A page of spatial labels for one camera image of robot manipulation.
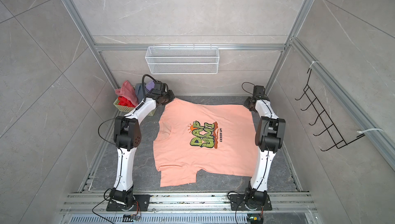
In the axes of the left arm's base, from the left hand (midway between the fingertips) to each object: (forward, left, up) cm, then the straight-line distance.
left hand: (174, 92), depth 103 cm
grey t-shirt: (+4, +26, -3) cm, 26 cm away
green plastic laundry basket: (-6, +33, -10) cm, 35 cm away
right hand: (-7, -51, -5) cm, 52 cm away
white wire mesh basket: (+15, -6, +16) cm, 22 cm away
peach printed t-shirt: (-27, -10, -15) cm, 32 cm away
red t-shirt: (-7, +33, 0) cm, 34 cm away
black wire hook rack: (-39, -72, +19) cm, 84 cm away
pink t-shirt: (+3, +33, -1) cm, 33 cm away
